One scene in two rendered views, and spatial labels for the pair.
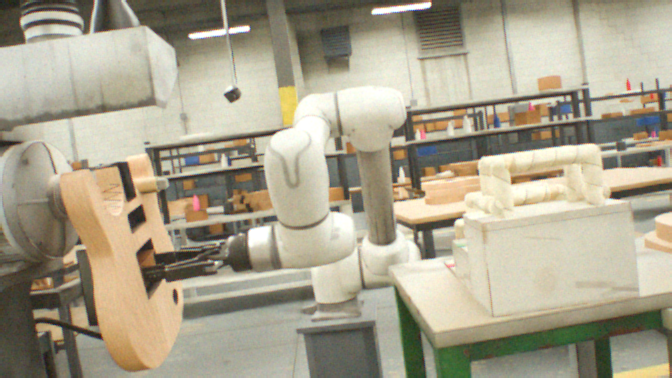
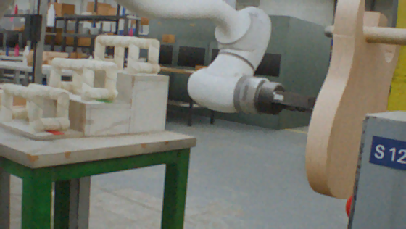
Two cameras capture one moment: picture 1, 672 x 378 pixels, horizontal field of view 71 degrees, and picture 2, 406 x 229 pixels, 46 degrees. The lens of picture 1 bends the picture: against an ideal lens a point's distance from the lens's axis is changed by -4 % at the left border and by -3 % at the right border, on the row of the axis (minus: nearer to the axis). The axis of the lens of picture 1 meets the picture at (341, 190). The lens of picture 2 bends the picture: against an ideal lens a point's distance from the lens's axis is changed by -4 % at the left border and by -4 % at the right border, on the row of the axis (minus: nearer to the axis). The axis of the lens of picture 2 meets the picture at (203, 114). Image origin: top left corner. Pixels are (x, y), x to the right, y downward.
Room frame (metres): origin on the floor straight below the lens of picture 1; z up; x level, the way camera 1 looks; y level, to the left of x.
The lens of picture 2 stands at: (1.97, 0.83, 1.17)
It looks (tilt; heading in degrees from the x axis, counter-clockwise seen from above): 7 degrees down; 219
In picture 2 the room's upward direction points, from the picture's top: 5 degrees clockwise
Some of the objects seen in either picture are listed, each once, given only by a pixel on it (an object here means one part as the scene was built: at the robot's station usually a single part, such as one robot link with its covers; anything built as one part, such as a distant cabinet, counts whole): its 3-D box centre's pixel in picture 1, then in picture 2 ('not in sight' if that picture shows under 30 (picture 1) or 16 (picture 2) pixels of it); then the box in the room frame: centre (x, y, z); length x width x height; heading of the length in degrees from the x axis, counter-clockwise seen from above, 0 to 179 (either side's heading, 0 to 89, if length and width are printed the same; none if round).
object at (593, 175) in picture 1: (593, 178); (119, 56); (0.86, -0.45, 1.15); 0.03 x 0.03 x 0.09
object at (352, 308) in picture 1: (332, 305); not in sight; (1.77, 0.09, 0.73); 0.22 x 0.18 x 0.06; 84
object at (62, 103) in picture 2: not in sight; (62, 112); (1.19, -0.29, 0.99); 0.03 x 0.03 x 0.09
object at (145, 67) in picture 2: (491, 205); (145, 67); (0.91, -0.28, 1.12); 0.11 x 0.03 x 0.03; 0
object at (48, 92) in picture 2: not in sight; (47, 92); (1.18, -0.38, 1.04); 0.20 x 0.03 x 0.03; 88
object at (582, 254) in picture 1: (546, 252); (120, 98); (0.91, -0.37, 1.02); 0.27 x 0.15 x 0.17; 90
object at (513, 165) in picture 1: (545, 159); (136, 43); (0.86, -0.37, 1.20); 0.20 x 0.03 x 0.03; 88
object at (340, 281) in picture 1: (335, 267); not in sight; (1.77, 0.06, 0.87); 0.18 x 0.16 x 0.22; 87
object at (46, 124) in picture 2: not in sight; (51, 124); (1.23, -0.28, 0.96); 0.11 x 0.03 x 0.03; 0
